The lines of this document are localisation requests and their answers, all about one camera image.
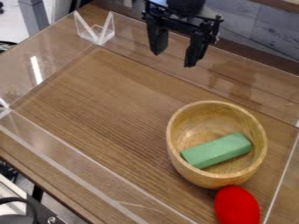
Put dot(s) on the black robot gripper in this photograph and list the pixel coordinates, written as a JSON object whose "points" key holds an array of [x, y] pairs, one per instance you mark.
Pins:
{"points": [[183, 16]]}

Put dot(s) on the light wooden bowl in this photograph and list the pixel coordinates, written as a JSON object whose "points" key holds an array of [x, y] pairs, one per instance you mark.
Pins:
{"points": [[202, 122]]}

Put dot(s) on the red plush strawberry fruit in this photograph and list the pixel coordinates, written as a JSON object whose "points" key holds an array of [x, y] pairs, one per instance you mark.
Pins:
{"points": [[237, 206]]}

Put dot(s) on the green rectangular block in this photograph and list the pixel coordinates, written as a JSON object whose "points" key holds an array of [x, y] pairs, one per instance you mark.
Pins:
{"points": [[217, 151]]}

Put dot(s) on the black table leg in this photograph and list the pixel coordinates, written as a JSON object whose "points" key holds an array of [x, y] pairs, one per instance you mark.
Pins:
{"points": [[38, 193]]}

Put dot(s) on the clear acrylic corner bracket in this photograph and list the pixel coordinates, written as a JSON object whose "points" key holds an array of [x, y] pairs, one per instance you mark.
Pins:
{"points": [[96, 34]]}

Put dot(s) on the clear acrylic enclosure wall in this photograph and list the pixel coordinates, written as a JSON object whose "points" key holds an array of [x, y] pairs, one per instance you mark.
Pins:
{"points": [[86, 112]]}

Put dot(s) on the grey post top left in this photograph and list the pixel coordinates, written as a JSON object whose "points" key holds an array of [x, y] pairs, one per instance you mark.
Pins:
{"points": [[34, 15]]}

